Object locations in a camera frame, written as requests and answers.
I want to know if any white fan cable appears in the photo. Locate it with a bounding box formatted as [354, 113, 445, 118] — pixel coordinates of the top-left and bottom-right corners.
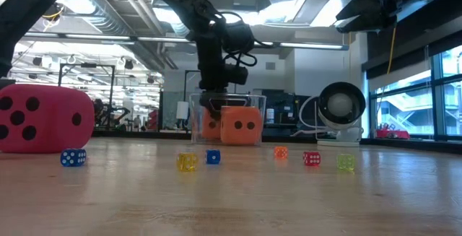
[290, 95, 339, 138]

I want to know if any black background robot rig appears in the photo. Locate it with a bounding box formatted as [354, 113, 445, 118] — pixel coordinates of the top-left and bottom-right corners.
[92, 97, 131, 129]

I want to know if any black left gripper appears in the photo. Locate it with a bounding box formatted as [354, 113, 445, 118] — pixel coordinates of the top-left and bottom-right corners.
[197, 53, 250, 121]

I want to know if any white and black round fan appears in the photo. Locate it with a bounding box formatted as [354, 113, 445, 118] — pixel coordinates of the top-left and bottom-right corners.
[316, 82, 367, 147]

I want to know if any black equipment cabinet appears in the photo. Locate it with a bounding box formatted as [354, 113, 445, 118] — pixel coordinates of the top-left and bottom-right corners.
[265, 88, 318, 138]

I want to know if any black reel with yellow cable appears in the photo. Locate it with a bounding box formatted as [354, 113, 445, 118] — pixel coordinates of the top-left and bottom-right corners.
[40, 3, 66, 31]

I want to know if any small yellow-green die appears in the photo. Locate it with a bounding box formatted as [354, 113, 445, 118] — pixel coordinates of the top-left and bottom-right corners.
[336, 153, 357, 172]

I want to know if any small red die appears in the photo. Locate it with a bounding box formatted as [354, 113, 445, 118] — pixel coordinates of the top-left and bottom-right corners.
[302, 151, 321, 167]

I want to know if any small clear yellow die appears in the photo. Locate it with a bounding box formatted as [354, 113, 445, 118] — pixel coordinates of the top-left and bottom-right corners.
[176, 152, 199, 173]

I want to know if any red background object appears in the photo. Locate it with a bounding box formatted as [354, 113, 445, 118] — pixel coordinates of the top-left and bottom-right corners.
[147, 109, 160, 131]

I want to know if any red object by window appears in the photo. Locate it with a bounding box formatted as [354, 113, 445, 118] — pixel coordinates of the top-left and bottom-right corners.
[375, 128, 411, 140]

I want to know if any blue framed window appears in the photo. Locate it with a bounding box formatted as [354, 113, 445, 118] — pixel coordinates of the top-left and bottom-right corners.
[367, 44, 462, 141]

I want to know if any long ceiling light bar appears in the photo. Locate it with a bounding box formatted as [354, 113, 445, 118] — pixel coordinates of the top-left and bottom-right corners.
[21, 32, 350, 51]

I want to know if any clear plastic bin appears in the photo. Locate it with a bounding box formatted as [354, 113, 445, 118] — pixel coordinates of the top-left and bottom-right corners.
[189, 92, 267, 147]

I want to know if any large orange foam die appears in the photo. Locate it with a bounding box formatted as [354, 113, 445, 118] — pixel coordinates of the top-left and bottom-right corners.
[201, 106, 222, 140]
[219, 105, 263, 147]

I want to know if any white panel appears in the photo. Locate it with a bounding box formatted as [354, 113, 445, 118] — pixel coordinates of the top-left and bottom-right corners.
[175, 100, 191, 121]

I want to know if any yellow hanging cable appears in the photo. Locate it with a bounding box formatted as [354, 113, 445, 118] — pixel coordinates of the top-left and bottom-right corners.
[386, 26, 398, 75]

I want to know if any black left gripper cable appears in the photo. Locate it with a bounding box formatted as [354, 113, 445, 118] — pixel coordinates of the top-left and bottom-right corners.
[215, 11, 259, 67]

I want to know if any large pink foam die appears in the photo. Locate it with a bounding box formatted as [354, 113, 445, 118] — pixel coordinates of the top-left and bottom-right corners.
[0, 83, 95, 154]

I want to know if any small blue die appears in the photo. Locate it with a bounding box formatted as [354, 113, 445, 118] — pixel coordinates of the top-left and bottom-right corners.
[60, 148, 87, 167]
[205, 149, 222, 166]

